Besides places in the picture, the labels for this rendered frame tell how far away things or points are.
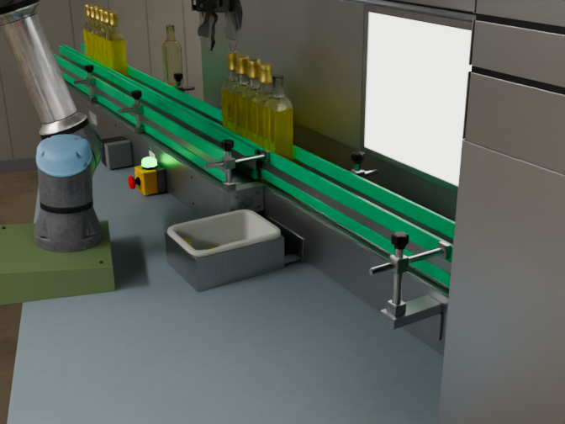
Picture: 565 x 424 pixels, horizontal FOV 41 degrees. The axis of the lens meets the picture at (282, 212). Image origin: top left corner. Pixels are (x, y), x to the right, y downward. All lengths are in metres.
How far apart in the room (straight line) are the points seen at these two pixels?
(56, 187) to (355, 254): 0.66
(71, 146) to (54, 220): 0.17
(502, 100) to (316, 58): 1.00
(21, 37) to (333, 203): 0.78
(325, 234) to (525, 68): 0.83
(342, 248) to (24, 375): 0.68
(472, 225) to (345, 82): 0.85
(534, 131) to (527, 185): 0.07
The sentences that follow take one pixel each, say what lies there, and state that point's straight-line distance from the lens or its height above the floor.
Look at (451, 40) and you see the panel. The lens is 1.52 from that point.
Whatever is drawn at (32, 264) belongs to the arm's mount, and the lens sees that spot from 1.69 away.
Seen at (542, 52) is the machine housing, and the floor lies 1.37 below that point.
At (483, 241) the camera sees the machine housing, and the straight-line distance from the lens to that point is 1.02.
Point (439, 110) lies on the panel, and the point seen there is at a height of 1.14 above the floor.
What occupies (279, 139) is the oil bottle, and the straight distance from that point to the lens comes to 1.84.
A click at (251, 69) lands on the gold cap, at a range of 1.92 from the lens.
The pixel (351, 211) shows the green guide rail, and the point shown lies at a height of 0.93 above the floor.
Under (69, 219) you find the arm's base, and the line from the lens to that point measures 1.72.
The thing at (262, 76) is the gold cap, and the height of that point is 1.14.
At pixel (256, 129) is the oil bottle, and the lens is 1.91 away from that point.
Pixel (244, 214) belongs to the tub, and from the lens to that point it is 1.82.
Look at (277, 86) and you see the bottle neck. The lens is 1.83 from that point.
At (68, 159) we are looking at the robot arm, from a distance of 1.68.
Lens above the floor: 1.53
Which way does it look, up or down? 22 degrees down
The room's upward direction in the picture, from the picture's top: 1 degrees counter-clockwise
